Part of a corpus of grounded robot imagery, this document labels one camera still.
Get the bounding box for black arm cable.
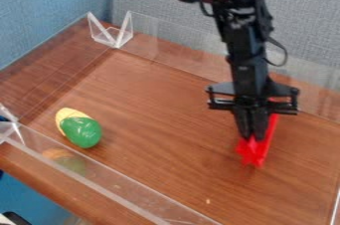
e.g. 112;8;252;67
263;35;289;68

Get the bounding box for red star-shaped block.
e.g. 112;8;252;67
235;113;279;167

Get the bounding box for clear acrylic left bracket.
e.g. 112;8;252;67
0;103;25;145

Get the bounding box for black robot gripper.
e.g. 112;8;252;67
205;59;300;141

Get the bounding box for green and yellow toy corn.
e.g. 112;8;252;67
55;108;103;148

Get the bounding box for clear acrylic corner bracket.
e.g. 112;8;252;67
87;12;135;49

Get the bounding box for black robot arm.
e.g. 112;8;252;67
179;0;299;140

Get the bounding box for clear acrylic front wall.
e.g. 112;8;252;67
0;124;221;225

